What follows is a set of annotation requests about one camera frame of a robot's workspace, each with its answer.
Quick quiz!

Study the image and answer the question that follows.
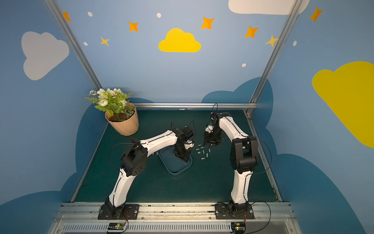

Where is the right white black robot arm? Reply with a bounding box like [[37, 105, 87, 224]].
[[203, 111, 259, 217]]

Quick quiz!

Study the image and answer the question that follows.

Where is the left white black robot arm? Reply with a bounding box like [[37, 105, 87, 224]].
[[98, 126, 194, 220]]

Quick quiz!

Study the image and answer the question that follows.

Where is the translucent blue storage box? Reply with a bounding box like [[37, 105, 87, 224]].
[[157, 146, 193, 176]]

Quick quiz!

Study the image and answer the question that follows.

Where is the terracotta flower pot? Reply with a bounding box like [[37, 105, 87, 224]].
[[105, 103, 139, 136]]

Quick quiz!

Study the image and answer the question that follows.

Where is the artificial white flower plant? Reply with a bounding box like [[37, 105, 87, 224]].
[[85, 88, 135, 122]]

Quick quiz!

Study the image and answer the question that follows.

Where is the right small circuit board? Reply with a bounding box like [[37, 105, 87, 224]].
[[231, 222, 246, 234]]

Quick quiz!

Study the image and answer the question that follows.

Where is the small circuit board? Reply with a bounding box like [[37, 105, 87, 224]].
[[231, 222, 246, 234], [107, 222, 126, 232]]

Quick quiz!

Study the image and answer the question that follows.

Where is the left small circuit board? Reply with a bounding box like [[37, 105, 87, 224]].
[[107, 222, 126, 232]]

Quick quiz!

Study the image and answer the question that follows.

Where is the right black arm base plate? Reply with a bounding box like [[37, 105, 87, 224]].
[[214, 202, 255, 220]]

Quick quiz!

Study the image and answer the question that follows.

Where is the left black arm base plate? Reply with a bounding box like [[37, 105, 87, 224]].
[[97, 204, 140, 220]]

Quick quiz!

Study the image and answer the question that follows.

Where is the aluminium front rail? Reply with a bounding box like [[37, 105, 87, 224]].
[[49, 202, 302, 234]]

